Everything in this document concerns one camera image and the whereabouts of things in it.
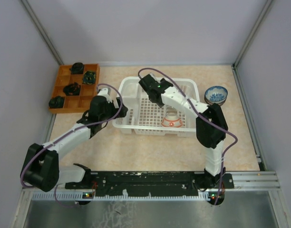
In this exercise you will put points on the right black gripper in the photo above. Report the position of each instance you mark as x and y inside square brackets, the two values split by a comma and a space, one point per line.
[160, 104]

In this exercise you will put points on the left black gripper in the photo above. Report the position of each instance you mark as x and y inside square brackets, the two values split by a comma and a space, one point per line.
[115, 110]

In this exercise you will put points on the white plastic dish rack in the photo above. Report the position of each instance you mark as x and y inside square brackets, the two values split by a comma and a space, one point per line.
[144, 117]

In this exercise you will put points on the blue white patterned bowl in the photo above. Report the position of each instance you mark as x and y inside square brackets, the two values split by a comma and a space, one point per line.
[216, 93]

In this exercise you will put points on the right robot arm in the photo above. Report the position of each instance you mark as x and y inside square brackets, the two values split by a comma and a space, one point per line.
[210, 122]

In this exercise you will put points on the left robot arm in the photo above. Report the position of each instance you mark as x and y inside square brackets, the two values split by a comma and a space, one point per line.
[41, 168]

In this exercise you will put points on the wooden compartment tray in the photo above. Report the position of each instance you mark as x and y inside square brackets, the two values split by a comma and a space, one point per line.
[81, 102]

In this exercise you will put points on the red white patterned bowl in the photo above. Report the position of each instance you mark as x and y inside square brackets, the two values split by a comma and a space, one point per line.
[172, 120]

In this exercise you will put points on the black orange rolled item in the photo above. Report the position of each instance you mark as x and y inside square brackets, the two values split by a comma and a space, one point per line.
[72, 89]

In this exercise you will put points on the green black rolled item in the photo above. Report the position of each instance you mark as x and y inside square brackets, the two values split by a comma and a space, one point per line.
[89, 78]

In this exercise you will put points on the dark green rolled item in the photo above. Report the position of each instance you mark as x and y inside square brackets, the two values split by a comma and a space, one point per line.
[56, 102]

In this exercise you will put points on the black rolled item top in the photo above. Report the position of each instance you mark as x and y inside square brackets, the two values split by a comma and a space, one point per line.
[77, 68]

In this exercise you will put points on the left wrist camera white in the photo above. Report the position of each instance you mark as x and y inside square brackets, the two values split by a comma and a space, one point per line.
[105, 92]

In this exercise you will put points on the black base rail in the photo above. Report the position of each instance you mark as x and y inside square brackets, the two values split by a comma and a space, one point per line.
[141, 183]

